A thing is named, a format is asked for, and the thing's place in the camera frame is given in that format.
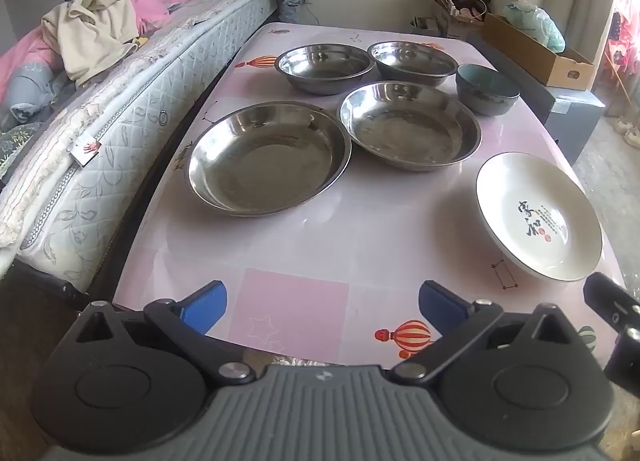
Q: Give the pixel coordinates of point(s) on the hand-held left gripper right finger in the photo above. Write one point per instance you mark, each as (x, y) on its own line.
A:
(440, 311)

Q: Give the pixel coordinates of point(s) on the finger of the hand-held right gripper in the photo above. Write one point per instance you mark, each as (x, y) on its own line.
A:
(627, 356)
(607, 301)

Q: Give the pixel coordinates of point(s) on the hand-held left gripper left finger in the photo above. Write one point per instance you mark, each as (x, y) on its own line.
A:
(205, 308)

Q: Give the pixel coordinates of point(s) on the white ceramic plate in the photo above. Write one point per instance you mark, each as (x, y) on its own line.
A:
(520, 201)

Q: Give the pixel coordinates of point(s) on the large stainless steel plate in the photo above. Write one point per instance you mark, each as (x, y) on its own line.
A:
(260, 161)

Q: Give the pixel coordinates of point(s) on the medium stainless steel plate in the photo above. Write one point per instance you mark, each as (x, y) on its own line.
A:
(405, 126)

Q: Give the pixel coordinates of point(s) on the teal patterned ceramic bowl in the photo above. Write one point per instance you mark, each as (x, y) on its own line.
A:
(487, 91)

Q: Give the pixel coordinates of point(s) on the stainless steel bowl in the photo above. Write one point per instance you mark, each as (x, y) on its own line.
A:
(410, 58)
(320, 66)

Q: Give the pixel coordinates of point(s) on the pink printed tablecloth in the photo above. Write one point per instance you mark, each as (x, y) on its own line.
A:
(310, 251)

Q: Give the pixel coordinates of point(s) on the white shoes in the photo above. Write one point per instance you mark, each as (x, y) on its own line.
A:
(627, 131)

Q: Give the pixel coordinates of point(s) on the quilted mattress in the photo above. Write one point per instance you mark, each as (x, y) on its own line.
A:
(125, 131)

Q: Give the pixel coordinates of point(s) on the grey storage box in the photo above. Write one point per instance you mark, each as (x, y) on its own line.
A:
(575, 106)

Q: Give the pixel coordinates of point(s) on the long cardboard box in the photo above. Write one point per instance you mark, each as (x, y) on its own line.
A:
(545, 58)

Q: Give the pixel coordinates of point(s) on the small carton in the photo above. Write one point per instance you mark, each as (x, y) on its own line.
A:
(425, 26)

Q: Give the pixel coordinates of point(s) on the pale green plastic bag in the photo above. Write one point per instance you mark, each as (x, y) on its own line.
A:
(537, 23)

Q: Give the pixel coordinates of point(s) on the small cluttered cardboard box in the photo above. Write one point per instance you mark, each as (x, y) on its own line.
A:
(462, 6)

